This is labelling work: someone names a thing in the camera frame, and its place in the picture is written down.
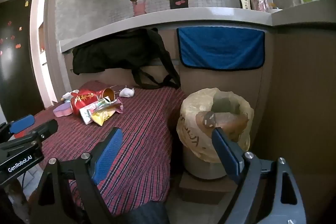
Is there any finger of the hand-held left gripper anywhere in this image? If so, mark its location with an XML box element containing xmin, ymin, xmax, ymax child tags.
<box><xmin>0</xmin><ymin>114</ymin><xmax>36</xmax><ymax>145</ymax></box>
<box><xmin>14</xmin><ymin>119</ymin><xmax>59</xmax><ymax>147</ymax></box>

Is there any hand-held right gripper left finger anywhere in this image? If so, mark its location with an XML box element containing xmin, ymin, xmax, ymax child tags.
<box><xmin>28</xmin><ymin>127</ymin><xmax>124</xmax><ymax>224</ymax></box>

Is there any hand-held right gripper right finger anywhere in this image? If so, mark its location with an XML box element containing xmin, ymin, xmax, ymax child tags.
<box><xmin>211</xmin><ymin>127</ymin><xmax>307</xmax><ymax>224</ymax></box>

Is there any purple sponge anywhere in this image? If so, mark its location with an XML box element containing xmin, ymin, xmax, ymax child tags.
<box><xmin>53</xmin><ymin>103</ymin><xmax>73</xmax><ymax>117</ymax></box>

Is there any white trash bin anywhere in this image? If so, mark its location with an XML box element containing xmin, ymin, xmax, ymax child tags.
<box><xmin>182</xmin><ymin>144</ymin><xmax>230</xmax><ymax>180</ymax></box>

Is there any yellow snack wrapper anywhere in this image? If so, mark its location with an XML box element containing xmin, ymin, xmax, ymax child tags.
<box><xmin>91</xmin><ymin>106</ymin><xmax>117</xmax><ymax>127</ymax></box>

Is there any white tissue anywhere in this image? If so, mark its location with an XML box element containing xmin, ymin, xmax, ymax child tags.
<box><xmin>119</xmin><ymin>87</ymin><xmax>135</xmax><ymax>97</ymax></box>
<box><xmin>61</xmin><ymin>90</ymin><xmax>79</xmax><ymax>102</ymax></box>

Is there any white green snack wrapper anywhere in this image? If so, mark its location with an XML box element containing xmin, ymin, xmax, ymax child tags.
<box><xmin>79</xmin><ymin>98</ymin><xmax>117</xmax><ymax>125</ymax></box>

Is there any red can with yellow print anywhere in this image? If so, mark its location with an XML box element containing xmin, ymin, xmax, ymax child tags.
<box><xmin>70</xmin><ymin>90</ymin><xmax>104</xmax><ymax>115</ymax></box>

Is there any pink snack wrapper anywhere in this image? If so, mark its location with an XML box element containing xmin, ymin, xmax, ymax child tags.
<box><xmin>112</xmin><ymin>98</ymin><xmax>124</xmax><ymax>114</ymax></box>

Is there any yellow plastic bin liner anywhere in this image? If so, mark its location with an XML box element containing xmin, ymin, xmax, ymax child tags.
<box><xmin>176</xmin><ymin>88</ymin><xmax>255</xmax><ymax>164</ymax></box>

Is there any red plaid cloth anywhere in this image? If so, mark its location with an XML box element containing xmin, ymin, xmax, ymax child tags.
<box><xmin>26</xmin><ymin>80</ymin><xmax>187</xmax><ymax>215</ymax></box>

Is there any black door with magnets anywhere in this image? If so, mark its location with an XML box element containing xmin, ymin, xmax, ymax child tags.
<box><xmin>0</xmin><ymin>0</ymin><xmax>45</xmax><ymax>122</ymax></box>

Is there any person's jeans leg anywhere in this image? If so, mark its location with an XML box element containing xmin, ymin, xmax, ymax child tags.
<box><xmin>123</xmin><ymin>200</ymin><xmax>171</xmax><ymax>224</ymax></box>

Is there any black tote bag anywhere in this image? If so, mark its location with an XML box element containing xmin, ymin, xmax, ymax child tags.
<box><xmin>72</xmin><ymin>28</ymin><xmax>181</xmax><ymax>90</ymax></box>

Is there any blue towel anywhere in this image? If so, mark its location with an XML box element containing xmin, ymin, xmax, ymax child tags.
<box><xmin>176</xmin><ymin>27</ymin><xmax>265</xmax><ymax>69</ymax></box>

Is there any grey kitchen counter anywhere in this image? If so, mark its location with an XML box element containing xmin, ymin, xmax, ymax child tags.
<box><xmin>59</xmin><ymin>7</ymin><xmax>336</xmax><ymax>54</ymax></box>

